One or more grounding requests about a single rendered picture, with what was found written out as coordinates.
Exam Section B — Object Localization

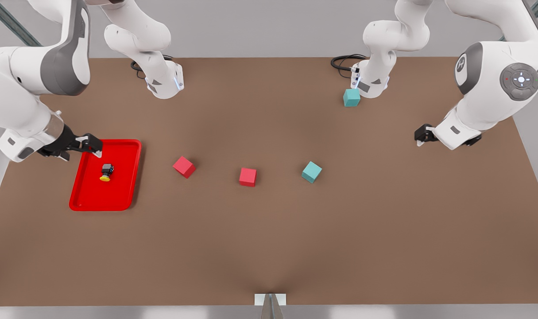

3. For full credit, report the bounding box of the black cable loop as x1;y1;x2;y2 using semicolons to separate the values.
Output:
130;54;174;81
330;54;369;81

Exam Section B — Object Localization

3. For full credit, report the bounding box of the red cube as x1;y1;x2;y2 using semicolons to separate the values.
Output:
172;156;197;179
239;167;257;187

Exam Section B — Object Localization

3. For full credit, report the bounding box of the red plastic tray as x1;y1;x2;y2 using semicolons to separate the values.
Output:
69;139;143;212

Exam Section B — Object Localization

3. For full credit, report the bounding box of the silver frame post with foot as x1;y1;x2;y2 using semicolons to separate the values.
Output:
254;293;287;319

